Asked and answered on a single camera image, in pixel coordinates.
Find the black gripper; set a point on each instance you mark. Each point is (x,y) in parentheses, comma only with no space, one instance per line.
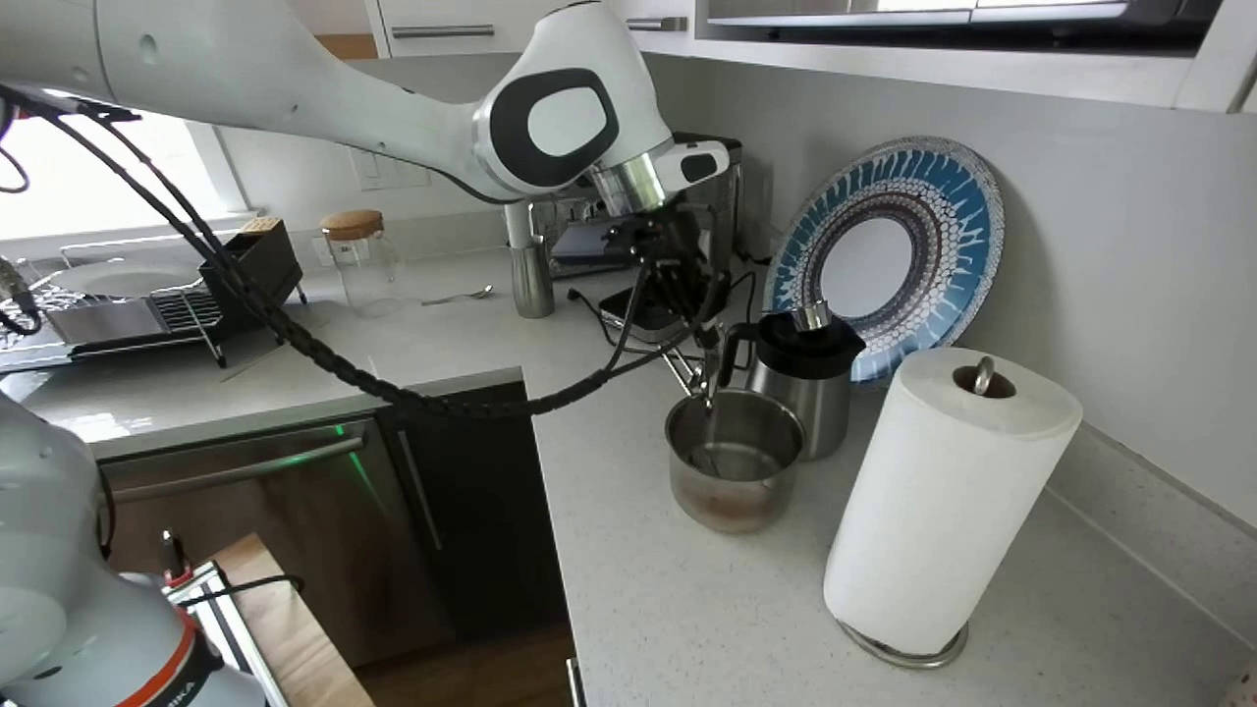
(666,261)

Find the black coffee machine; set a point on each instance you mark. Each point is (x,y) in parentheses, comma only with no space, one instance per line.
(582,248)

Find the silver jug with black lid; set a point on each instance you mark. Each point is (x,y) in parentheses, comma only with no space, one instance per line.
(819,413)

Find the blue and white plate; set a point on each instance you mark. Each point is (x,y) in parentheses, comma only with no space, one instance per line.
(916,199)

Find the dark cabinet front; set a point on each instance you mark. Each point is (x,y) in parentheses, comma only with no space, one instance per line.
(486,524)

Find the silver paper towel holder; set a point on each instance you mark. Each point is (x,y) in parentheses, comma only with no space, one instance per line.
(984,377)

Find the white paper towel roll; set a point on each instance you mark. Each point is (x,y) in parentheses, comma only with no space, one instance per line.
(946,511)

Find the glass jar with cork lid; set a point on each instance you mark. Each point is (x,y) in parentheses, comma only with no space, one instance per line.
(355,258)

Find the black box on stand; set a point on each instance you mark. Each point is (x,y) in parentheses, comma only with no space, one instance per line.
(248,269)

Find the wooden table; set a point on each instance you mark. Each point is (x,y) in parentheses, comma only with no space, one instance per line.
(289,641)

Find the brown cabinet front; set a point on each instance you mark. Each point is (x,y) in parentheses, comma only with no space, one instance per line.
(239,576)

